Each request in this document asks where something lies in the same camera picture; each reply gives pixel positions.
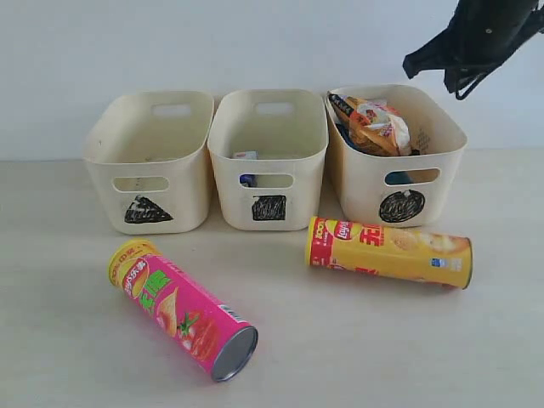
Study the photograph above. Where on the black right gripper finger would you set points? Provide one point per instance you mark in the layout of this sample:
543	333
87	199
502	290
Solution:
461	80
427	58

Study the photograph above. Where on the yellow Lay's chips can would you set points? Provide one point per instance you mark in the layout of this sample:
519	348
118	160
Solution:
404	254

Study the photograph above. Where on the blue instant noodle bag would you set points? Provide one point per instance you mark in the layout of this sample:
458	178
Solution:
397	177

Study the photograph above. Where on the cream bin with triangle mark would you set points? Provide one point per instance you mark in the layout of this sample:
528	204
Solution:
148	160

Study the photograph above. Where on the pink Lay's chips can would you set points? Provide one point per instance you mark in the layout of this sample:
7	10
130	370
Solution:
204	327

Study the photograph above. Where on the white blue milk carton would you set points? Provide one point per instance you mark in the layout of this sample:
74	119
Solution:
248	180

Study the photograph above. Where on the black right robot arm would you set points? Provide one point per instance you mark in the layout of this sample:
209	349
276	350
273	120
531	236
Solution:
526	21

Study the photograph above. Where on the cream bin with square mark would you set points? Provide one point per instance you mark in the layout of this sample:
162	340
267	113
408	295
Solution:
288	130

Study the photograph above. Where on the orange instant noodle bag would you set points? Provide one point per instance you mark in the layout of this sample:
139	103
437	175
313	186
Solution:
370	126

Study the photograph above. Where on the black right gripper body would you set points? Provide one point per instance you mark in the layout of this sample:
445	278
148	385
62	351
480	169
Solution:
474	41

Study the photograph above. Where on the cream bin with circle mark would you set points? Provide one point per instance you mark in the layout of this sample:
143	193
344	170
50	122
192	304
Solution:
358	178

